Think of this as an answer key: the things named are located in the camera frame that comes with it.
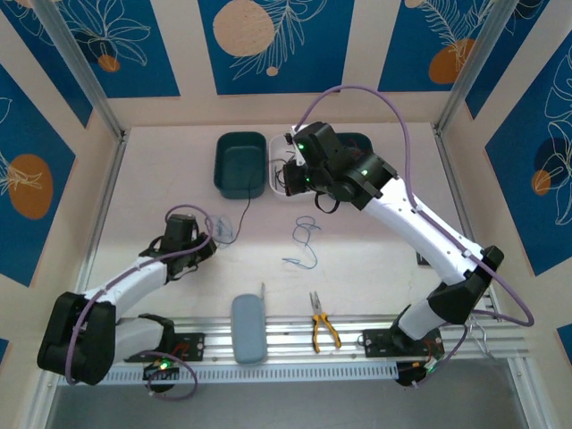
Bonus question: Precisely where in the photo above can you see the blue cable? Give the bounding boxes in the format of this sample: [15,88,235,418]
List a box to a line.
[282,215,322,271]
[206,214,234,246]

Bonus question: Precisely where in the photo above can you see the teal plastic bin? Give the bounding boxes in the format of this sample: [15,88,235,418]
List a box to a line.
[332,131,374,157]
[214,131,269,201]

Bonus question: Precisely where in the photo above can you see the white plastic bin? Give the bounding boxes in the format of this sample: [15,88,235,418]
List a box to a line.
[267,131,314,203]

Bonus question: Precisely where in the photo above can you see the grey glasses case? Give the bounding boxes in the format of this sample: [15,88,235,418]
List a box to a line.
[231,293,268,366]

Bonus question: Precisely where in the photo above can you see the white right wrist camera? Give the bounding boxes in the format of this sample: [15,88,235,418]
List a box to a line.
[283,126,309,166]

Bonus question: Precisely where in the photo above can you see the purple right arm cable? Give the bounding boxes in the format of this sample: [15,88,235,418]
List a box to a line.
[294,84,535,391]

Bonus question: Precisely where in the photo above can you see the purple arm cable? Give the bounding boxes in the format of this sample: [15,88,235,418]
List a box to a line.
[294,84,535,391]
[64,204,215,402]

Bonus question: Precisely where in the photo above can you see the aluminium table edge rail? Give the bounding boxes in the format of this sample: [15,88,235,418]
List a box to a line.
[73,129,130,314]
[433,123,500,314]

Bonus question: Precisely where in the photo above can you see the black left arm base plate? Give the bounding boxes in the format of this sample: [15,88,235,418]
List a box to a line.
[123,331,207,364]

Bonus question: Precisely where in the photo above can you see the blue floral wall panel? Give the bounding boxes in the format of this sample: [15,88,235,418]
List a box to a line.
[0,0,94,130]
[377,0,509,94]
[464,0,572,121]
[48,0,181,100]
[0,62,77,288]
[484,30,572,278]
[198,0,358,96]

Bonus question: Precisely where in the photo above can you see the aluminium mounting rail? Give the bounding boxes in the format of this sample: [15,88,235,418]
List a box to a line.
[38,314,535,368]

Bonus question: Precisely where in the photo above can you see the yellow handled pliers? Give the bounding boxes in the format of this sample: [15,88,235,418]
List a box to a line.
[308,290,343,355]

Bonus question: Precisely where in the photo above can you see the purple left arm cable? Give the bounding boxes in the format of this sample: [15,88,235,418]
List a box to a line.
[64,204,215,402]

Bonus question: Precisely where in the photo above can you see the white slotted cable duct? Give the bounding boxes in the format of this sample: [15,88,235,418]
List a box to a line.
[56,362,400,387]

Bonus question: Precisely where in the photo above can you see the aluminium frame post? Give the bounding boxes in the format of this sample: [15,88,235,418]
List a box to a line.
[433,0,511,136]
[31,0,129,140]

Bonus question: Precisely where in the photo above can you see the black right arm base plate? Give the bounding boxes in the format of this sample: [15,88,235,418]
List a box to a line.
[361,328,446,358]

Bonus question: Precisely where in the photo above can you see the silver wire hook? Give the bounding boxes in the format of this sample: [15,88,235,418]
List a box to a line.
[467,317,497,359]

